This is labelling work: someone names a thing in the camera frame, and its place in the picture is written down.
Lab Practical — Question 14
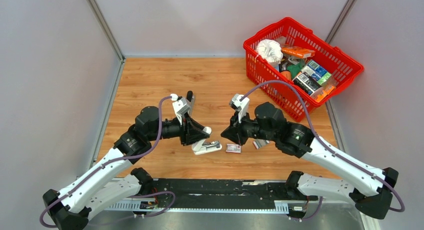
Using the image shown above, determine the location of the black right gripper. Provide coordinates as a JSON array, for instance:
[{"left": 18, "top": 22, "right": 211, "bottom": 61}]
[{"left": 220, "top": 110, "right": 277, "bottom": 147}]

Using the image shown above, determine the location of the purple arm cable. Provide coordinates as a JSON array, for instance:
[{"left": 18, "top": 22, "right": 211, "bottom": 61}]
[
  {"left": 39, "top": 95, "right": 176, "bottom": 229},
  {"left": 240, "top": 80, "right": 406, "bottom": 221}
]

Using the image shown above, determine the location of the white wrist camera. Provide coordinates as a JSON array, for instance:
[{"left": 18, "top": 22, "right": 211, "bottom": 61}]
[
  {"left": 229, "top": 93, "right": 250, "bottom": 123},
  {"left": 170, "top": 93, "right": 192, "bottom": 125}
]

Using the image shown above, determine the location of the white stapler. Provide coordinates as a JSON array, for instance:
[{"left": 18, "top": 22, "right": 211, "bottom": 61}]
[{"left": 191, "top": 126, "right": 223, "bottom": 155}]

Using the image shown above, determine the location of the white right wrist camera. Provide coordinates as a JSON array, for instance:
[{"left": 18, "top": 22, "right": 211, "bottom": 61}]
[{"left": 229, "top": 93, "right": 250, "bottom": 123}]

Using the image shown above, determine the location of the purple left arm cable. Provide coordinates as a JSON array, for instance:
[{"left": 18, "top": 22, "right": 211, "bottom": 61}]
[{"left": 39, "top": 95, "right": 176, "bottom": 229}]

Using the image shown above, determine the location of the open staple box tray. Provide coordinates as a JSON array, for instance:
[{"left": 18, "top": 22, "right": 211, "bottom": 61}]
[{"left": 253, "top": 139, "right": 270, "bottom": 149}]

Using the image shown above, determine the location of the blue green box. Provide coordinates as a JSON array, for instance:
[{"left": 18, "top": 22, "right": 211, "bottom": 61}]
[{"left": 301, "top": 60, "right": 332, "bottom": 85}]

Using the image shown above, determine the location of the grey stapler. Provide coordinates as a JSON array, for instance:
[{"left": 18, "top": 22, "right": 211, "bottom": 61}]
[{"left": 186, "top": 90, "right": 195, "bottom": 108}]

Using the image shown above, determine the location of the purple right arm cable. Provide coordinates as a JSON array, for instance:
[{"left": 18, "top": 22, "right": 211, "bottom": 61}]
[{"left": 240, "top": 80, "right": 406, "bottom": 221}]

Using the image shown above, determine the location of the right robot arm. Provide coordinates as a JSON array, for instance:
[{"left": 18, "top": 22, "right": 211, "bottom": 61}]
[{"left": 221, "top": 100, "right": 399, "bottom": 220}]

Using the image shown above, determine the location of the white crumpled bag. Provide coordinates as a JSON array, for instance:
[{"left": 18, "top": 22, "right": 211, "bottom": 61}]
[{"left": 255, "top": 39, "right": 284, "bottom": 67}]

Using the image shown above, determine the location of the black white box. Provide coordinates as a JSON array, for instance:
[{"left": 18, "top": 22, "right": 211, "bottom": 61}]
[{"left": 293, "top": 72, "right": 324, "bottom": 97}]

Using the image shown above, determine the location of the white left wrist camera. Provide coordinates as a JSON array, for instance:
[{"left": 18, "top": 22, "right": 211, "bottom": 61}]
[{"left": 170, "top": 93, "right": 192, "bottom": 125}]

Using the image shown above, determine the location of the red plastic basket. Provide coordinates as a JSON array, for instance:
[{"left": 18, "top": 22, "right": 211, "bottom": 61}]
[{"left": 243, "top": 17, "right": 364, "bottom": 122}]

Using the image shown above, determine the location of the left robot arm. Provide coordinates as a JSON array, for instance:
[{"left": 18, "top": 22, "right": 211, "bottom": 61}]
[{"left": 39, "top": 102, "right": 212, "bottom": 230}]

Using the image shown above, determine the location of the red white staple box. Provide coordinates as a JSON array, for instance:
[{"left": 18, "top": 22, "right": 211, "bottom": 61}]
[{"left": 225, "top": 144, "right": 242, "bottom": 154}]

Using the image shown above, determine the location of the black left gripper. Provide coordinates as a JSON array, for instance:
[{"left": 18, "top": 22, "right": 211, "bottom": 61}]
[{"left": 147, "top": 111, "right": 210, "bottom": 146}]

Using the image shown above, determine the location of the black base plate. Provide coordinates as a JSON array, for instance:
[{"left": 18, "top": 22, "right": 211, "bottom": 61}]
[{"left": 119, "top": 178, "right": 319, "bottom": 210}]

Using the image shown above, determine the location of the orange box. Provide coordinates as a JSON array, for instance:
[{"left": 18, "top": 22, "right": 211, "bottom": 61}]
[{"left": 281, "top": 45, "right": 316, "bottom": 59}]

